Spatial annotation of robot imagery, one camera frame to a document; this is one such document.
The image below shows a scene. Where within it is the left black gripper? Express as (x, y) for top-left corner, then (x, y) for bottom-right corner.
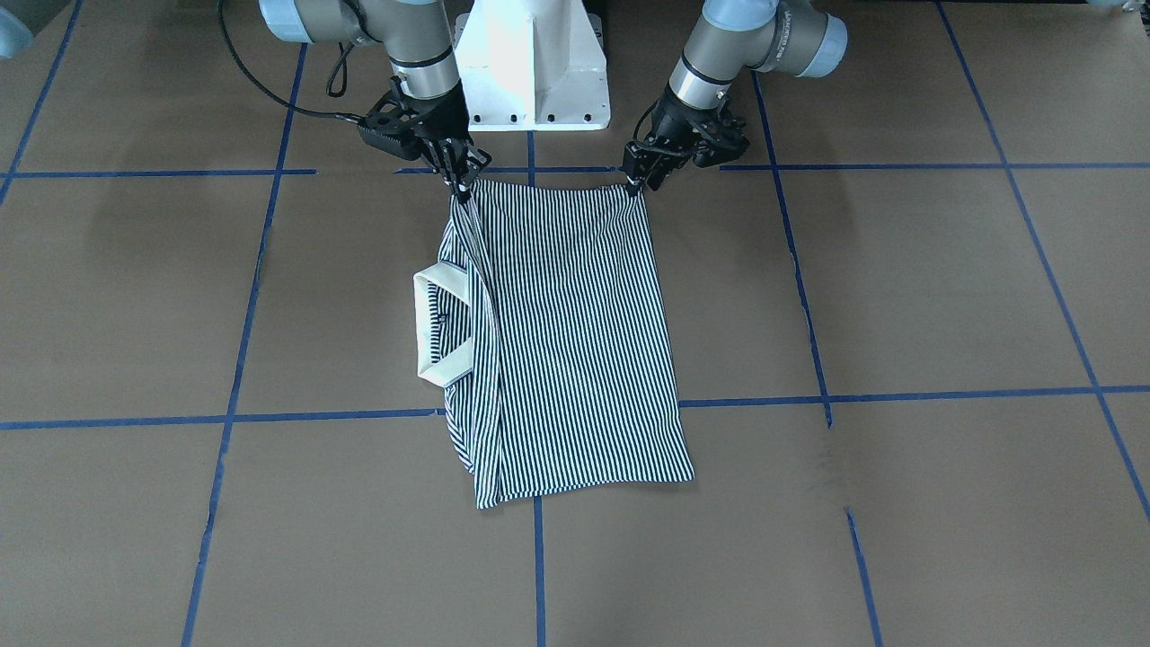
(621, 90), (750, 197)

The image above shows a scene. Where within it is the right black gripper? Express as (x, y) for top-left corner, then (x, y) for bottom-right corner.
(394, 82), (492, 202)

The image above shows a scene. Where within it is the striped polo shirt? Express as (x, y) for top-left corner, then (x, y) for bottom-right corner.
(413, 179), (693, 510)

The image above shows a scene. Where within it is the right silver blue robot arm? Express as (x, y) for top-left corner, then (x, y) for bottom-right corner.
(215, 1), (491, 205)

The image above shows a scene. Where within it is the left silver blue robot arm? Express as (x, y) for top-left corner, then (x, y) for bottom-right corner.
(621, 1), (849, 197)

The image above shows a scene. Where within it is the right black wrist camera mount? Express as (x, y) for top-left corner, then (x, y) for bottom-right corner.
(357, 88), (423, 161)

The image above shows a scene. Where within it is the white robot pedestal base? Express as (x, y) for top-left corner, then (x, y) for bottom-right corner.
(455, 1), (612, 134)

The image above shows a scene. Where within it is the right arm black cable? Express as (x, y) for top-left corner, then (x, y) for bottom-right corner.
(217, 0), (369, 122)

